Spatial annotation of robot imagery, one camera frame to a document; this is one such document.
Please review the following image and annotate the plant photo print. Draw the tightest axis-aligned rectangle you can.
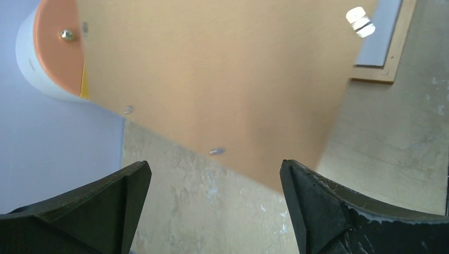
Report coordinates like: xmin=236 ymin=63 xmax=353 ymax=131
xmin=355 ymin=0 xmax=402 ymax=67

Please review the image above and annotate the wooden picture frame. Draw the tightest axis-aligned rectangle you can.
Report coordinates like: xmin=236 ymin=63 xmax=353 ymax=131
xmin=352 ymin=0 xmax=417 ymax=84

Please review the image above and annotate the round drawer cabinet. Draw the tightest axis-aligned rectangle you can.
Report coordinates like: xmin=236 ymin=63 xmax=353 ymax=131
xmin=15 ymin=0 xmax=88 ymax=102

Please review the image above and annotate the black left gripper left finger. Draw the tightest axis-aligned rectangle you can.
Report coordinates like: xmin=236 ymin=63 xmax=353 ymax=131
xmin=1 ymin=161 xmax=151 ymax=253

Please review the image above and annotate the brown backing board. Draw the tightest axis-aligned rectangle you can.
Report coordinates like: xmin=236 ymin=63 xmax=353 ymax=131
xmin=78 ymin=1 xmax=376 ymax=191

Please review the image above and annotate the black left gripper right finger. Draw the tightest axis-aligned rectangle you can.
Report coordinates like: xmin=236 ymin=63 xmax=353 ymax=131
xmin=280 ymin=160 xmax=448 ymax=253

